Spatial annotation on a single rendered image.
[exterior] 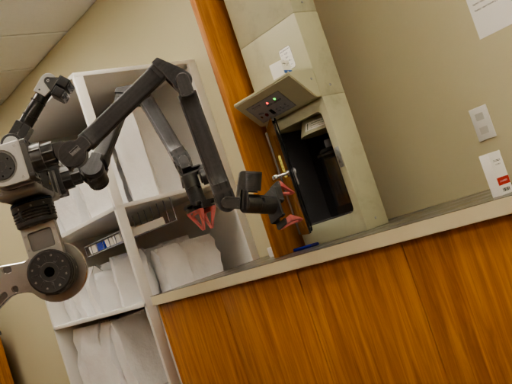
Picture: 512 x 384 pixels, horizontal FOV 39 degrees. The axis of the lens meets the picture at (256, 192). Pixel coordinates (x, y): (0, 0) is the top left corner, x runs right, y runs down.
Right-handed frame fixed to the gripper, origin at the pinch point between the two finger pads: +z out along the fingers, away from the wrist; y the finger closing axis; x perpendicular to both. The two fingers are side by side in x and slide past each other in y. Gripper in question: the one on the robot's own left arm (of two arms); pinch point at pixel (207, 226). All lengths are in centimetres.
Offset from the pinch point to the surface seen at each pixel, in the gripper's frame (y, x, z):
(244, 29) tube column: 25, -27, -64
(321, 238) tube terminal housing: 25.8, -25.8, 17.3
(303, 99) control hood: 17, -45, -28
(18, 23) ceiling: 73, 148, -164
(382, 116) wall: 65, -47, -19
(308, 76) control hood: 16, -50, -34
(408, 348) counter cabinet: -11, -64, 56
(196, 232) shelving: 100, 97, -13
